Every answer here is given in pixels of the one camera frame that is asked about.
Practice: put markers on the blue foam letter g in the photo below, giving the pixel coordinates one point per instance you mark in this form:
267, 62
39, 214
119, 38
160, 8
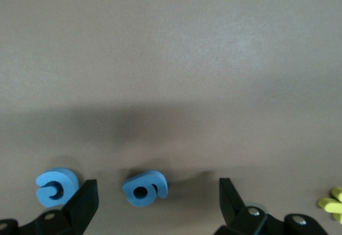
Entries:
136, 200

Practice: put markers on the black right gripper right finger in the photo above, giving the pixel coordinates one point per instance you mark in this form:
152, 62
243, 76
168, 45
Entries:
235, 213

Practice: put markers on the blue foam letter c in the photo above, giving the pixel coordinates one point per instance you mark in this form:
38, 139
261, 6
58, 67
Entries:
44, 197

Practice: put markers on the yellow foam letter K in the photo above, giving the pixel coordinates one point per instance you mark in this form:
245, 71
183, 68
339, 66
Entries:
332, 205

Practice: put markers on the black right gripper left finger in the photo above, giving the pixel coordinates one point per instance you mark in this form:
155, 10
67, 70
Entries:
77, 208

